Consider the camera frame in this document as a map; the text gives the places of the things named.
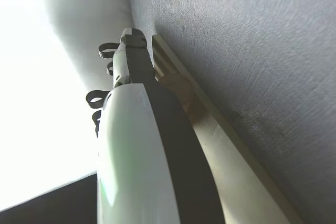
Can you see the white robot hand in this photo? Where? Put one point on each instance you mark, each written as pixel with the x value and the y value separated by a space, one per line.
pixel 131 155

